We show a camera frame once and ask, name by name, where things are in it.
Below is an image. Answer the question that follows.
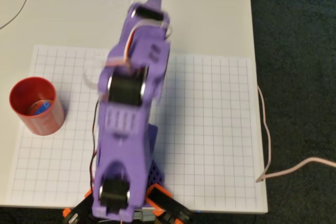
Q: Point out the white grid paper sheet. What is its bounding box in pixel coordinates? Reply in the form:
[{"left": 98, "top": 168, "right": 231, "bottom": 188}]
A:
[{"left": 5, "top": 45, "right": 259, "bottom": 210}]

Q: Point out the black orange table clamp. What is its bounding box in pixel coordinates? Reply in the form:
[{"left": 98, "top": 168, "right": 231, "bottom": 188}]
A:
[
  {"left": 145, "top": 184, "right": 192, "bottom": 224},
  {"left": 62, "top": 189, "right": 97, "bottom": 224}
]

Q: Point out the blue toy brick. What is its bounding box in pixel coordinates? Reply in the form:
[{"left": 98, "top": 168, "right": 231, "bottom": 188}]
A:
[{"left": 34, "top": 100, "right": 52, "bottom": 116}]

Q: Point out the pink cable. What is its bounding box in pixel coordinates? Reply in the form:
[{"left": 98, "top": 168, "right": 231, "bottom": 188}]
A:
[{"left": 248, "top": 0, "right": 336, "bottom": 184}]

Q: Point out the red cup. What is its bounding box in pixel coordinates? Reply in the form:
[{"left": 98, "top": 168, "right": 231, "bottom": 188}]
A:
[{"left": 9, "top": 77, "right": 66, "bottom": 136}]

